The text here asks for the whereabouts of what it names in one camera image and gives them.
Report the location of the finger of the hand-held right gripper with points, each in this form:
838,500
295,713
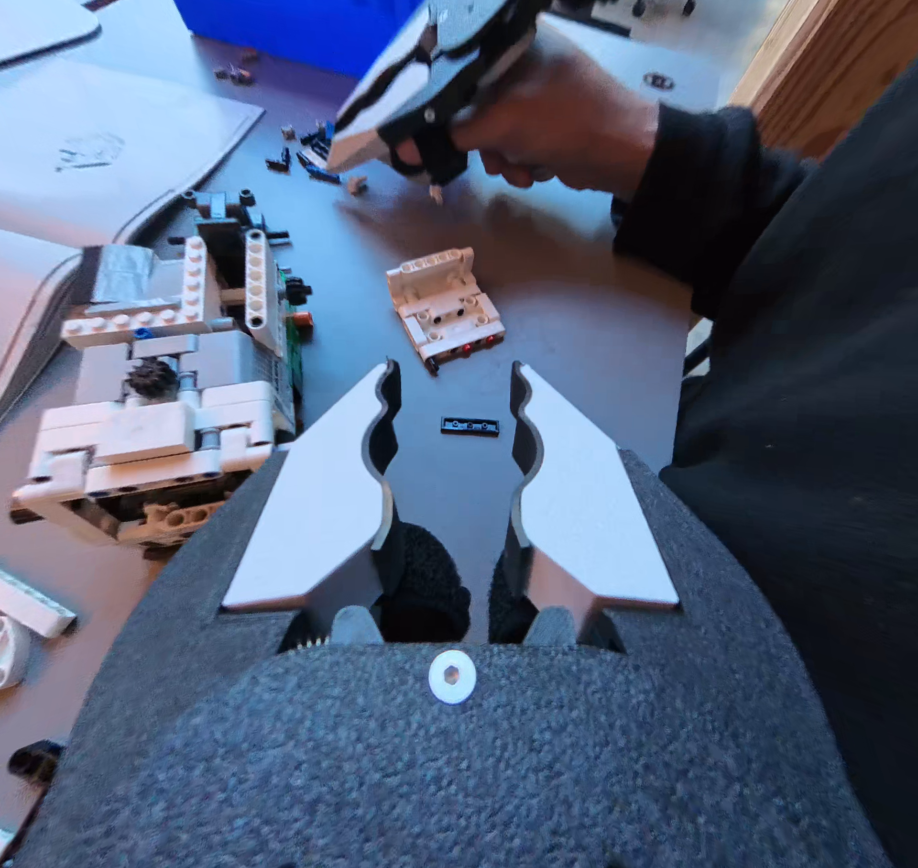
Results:
358,150
387,72

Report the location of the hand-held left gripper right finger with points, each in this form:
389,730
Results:
588,509

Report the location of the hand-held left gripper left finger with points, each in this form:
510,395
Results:
315,509

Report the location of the black lego plate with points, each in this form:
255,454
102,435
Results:
470,426

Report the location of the white lego cab assembly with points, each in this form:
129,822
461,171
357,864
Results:
419,287

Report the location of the person's right forearm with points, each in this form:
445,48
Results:
703,208

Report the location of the tan lego pin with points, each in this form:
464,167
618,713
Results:
357,184
435,194

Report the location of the pile of dark lego pins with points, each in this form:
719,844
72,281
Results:
315,154

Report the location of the scattered brown lego pins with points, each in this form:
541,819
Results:
237,68

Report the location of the partly built lego truck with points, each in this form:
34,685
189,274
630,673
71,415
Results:
165,380

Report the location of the white lego beam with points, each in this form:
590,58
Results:
36,606

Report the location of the white round lego piece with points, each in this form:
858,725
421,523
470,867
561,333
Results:
13,653

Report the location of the black lego piece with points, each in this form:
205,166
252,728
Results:
36,760

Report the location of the person's right hand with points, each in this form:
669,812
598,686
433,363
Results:
559,122

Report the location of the blue plastic bin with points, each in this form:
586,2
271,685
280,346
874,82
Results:
308,0

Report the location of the open instruction booklet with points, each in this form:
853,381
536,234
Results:
107,165

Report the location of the instruction sign on stand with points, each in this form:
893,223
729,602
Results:
36,14

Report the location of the wooden side panel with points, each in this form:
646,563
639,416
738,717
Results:
825,36

